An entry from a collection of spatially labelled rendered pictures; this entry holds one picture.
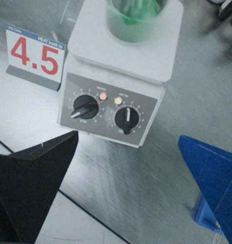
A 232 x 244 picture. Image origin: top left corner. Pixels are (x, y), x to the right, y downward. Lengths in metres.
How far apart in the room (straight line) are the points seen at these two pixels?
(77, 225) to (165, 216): 0.15
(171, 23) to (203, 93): 0.16
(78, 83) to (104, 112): 0.05
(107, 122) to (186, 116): 0.16
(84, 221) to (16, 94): 0.23
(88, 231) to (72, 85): 0.22
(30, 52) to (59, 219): 0.26
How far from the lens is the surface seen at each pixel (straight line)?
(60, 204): 0.24
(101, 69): 0.16
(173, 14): 0.22
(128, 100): 0.16
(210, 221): 0.32
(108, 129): 0.18
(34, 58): 0.25
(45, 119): 0.23
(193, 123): 0.28
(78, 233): 0.26
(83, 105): 0.16
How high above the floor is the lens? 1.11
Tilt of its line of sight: 80 degrees down
